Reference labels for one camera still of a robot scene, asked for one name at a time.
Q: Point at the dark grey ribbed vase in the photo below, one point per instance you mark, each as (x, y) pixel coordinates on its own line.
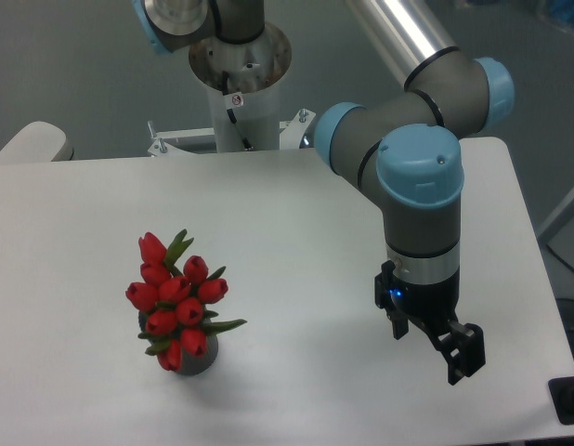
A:
(171, 353)

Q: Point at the white chair armrest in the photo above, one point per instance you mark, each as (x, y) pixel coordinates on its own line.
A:
(37, 142)

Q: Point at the black device at table edge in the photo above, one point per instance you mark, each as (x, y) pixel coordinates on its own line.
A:
(562, 393)

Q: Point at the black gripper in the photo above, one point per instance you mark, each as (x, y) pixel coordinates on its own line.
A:
(431, 308)

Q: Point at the blue items top right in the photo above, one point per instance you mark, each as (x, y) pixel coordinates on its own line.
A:
(557, 13)

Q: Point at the red tulip bouquet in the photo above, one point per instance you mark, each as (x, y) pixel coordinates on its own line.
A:
(172, 296)

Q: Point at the white furniture at right edge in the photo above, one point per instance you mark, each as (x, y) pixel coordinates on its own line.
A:
(556, 220)

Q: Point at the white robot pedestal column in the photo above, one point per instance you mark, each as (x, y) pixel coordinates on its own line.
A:
(242, 83)

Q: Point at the white metal base frame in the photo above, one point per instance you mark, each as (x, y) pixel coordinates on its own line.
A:
(294, 134)

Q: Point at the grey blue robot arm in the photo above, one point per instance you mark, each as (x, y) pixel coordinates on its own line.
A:
(404, 156)

